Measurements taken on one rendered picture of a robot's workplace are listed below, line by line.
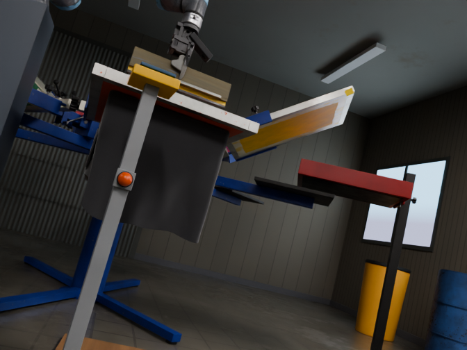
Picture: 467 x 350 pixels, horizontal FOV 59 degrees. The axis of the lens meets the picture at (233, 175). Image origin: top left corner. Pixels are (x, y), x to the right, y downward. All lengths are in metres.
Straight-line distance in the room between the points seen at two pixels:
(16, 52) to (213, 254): 4.55
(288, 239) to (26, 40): 5.02
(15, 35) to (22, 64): 0.10
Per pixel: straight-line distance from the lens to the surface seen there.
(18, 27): 1.69
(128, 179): 1.11
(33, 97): 2.18
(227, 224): 5.81
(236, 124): 1.45
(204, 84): 1.59
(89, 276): 1.16
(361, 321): 4.59
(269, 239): 6.02
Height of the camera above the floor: 0.57
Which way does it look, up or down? 9 degrees up
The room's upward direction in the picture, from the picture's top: 15 degrees clockwise
